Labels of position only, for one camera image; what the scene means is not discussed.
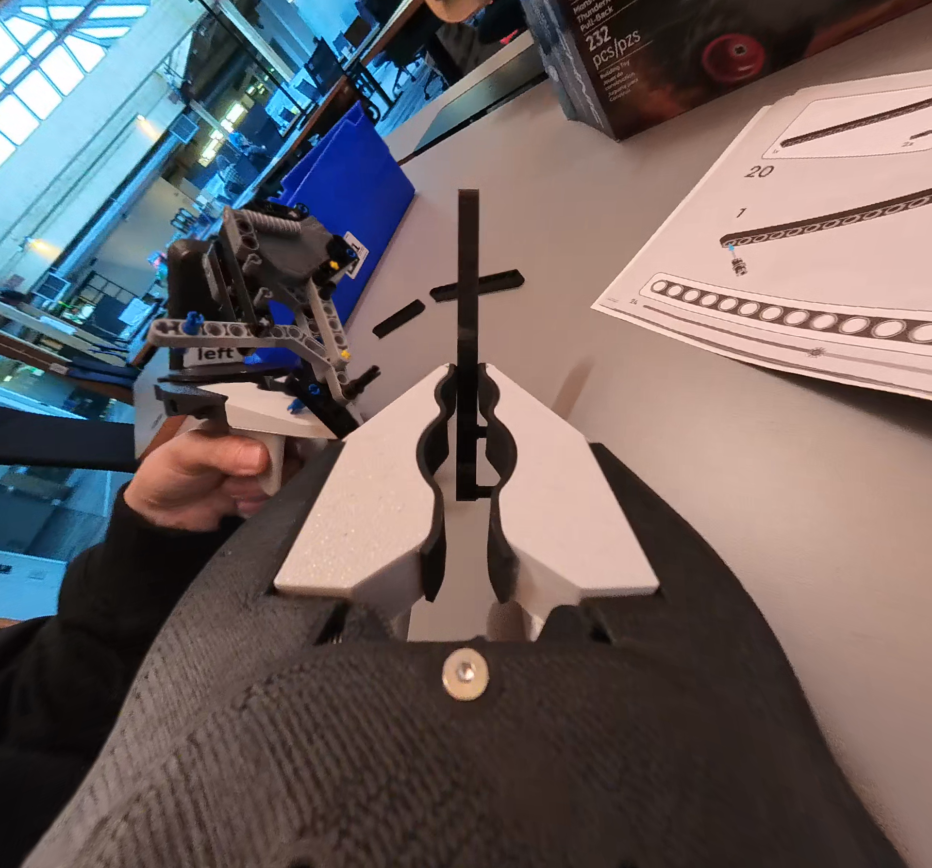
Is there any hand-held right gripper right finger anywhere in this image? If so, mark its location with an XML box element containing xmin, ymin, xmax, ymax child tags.
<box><xmin>477</xmin><ymin>364</ymin><xmax>660</xmax><ymax>639</ymax></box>

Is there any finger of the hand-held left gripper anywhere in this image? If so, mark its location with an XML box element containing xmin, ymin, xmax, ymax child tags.
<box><xmin>200</xmin><ymin>377</ymin><xmax>345</xmax><ymax>441</ymax></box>

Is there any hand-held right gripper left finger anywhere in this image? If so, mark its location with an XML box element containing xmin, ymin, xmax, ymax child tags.
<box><xmin>275</xmin><ymin>364</ymin><xmax>456</xmax><ymax>625</ymax></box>

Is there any grey black toy brick chassis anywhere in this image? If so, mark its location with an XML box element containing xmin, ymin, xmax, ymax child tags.
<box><xmin>148</xmin><ymin>200</ymin><xmax>381</xmax><ymax>441</ymax></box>

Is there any long black pinned brick beam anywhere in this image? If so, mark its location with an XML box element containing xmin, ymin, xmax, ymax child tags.
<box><xmin>455</xmin><ymin>189</ymin><xmax>499</xmax><ymax>504</ymax></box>

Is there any person's left forearm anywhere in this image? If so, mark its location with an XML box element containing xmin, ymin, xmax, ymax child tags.
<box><xmin>0</xmin><ymin>486</ymin><xmax>245</xmax><ymax>862</ymax></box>

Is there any person's left hand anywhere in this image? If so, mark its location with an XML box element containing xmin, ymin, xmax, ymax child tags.
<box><xmin>124</xmin><ymin>433</ymin><xmax>272</xmax><ymax>533</ymax></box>

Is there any short black brick beam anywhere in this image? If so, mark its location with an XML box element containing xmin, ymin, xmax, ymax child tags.
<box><xmin>373</xmin><ymin>299</ymin><xmax>426</xmax><ymax>339</ymax></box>

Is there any blue parts bin with tag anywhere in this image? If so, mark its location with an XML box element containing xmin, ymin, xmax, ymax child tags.
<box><xmin>248</xmin><ymin>102</ymin><xmax>417</xmax><ymax>368</ymax></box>

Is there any medium black brick beam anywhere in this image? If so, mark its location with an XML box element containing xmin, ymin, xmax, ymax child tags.
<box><xmin>430</xmin><ymin>269</ymin><xmax>525</xmax><ymax>303</ymax></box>

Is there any white instruction booklet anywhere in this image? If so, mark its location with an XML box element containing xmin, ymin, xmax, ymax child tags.
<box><xmin>591</xmin><ymin>67</ymin><xmax>932</xmax><ymax>401</ymax></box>

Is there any black toy set box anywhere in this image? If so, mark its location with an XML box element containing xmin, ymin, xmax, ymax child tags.
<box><xmin>513</xmin><ymin>0</ymin><xmax>932</xmax><ymax>141</ymax></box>

